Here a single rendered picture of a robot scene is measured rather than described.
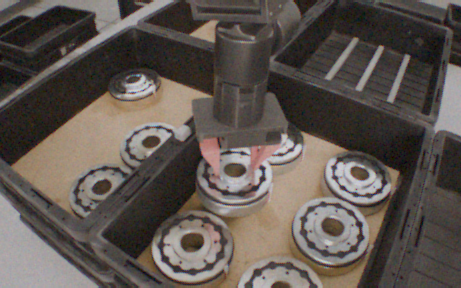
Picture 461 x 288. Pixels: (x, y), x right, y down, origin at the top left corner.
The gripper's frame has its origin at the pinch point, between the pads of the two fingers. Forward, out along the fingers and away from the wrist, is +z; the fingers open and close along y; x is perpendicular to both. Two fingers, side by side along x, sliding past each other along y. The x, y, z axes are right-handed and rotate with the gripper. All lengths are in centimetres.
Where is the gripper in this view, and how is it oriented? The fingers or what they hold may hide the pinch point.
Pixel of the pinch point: (234, 166)
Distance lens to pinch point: 47.4
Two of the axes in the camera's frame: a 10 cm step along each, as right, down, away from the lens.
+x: 1.8, 6.8, -7.1
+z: -0.3, 7.2, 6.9
